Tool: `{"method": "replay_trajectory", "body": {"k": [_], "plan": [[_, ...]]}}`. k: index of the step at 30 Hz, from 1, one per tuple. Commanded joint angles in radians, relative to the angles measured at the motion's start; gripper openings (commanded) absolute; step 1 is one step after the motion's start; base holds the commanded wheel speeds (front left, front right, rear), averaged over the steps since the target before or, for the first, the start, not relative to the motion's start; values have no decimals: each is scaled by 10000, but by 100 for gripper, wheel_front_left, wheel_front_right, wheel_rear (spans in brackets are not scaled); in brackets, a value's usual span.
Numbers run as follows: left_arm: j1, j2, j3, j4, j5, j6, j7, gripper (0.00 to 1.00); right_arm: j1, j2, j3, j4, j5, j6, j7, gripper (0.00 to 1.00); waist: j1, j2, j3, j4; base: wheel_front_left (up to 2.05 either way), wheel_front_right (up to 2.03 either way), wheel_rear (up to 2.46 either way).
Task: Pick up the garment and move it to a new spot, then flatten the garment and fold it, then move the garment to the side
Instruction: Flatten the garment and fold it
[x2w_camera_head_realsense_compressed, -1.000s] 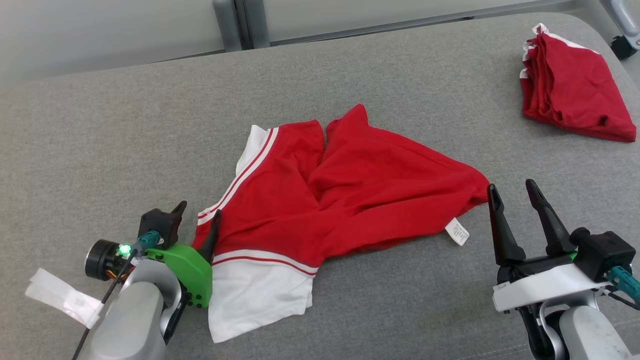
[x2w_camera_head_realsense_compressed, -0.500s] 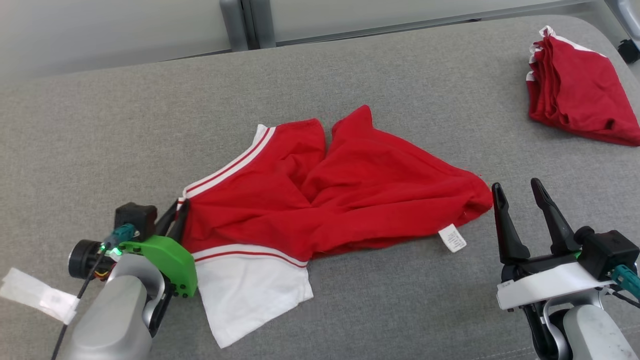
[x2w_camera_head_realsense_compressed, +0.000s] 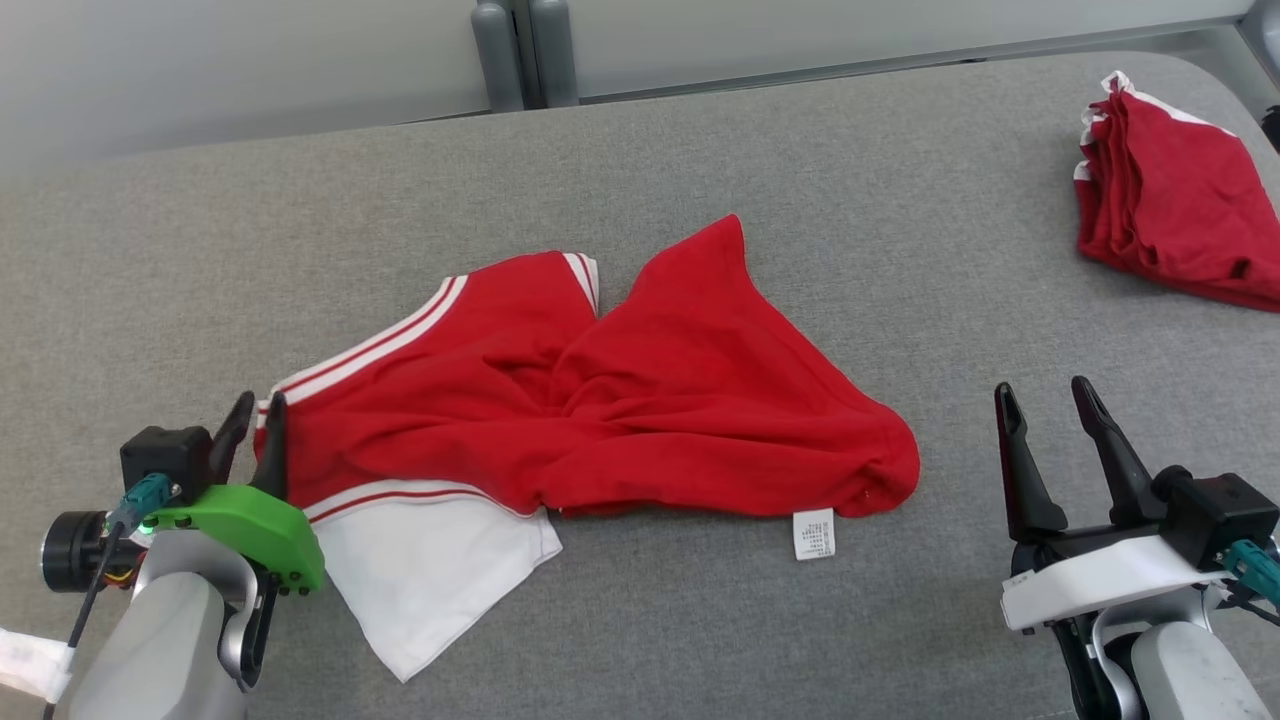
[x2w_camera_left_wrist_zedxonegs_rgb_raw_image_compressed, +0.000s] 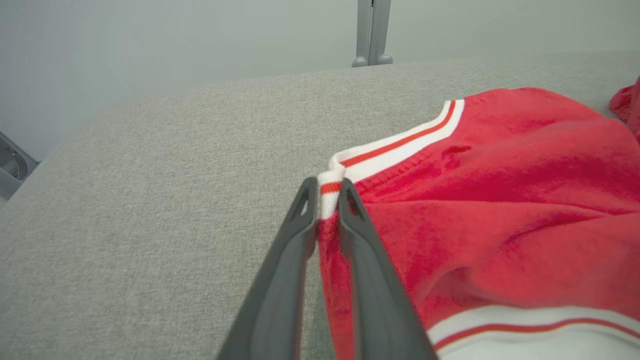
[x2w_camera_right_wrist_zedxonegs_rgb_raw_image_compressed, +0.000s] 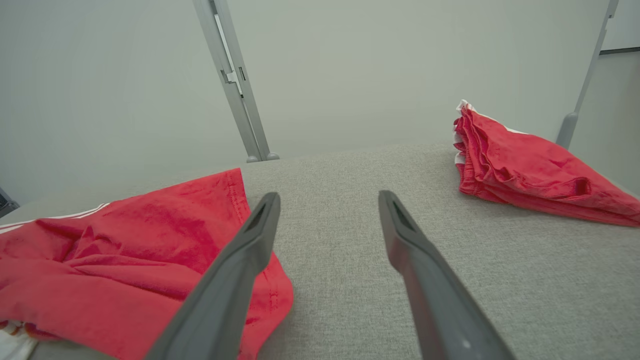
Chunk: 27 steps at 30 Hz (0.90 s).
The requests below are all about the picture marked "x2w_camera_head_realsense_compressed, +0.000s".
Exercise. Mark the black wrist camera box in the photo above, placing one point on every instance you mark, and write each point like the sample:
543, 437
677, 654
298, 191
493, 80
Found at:
165, 455
1220, 510

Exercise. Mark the grey partition base rail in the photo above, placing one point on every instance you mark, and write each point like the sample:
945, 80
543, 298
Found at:
900, 62

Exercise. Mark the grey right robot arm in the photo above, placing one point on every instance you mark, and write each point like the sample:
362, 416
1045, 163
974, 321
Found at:
1190, 670

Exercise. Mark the red basketball jersey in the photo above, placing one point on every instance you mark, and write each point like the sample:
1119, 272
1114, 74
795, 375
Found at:
680, 400

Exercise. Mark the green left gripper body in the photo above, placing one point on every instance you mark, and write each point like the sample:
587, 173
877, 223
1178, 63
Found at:
260, 525

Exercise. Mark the grey double partition post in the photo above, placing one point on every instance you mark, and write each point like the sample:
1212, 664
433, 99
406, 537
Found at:
497, 60

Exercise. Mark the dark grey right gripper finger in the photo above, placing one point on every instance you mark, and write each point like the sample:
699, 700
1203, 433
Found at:
1125, 480
1030, 490

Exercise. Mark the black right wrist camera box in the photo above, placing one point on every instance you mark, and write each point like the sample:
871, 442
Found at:
1220, 510

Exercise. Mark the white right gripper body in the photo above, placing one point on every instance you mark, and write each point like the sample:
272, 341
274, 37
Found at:
1100, 580

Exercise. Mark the grey partition corner post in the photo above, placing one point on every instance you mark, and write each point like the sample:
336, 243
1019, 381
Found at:
1262, 50

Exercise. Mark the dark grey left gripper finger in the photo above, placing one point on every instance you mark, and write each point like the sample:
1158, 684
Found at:
232, 440
273, 450

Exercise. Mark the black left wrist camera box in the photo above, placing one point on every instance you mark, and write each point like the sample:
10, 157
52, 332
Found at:
165, 455

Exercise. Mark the red garment with white trim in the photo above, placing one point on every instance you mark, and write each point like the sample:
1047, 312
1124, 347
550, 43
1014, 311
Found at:
1170, 200

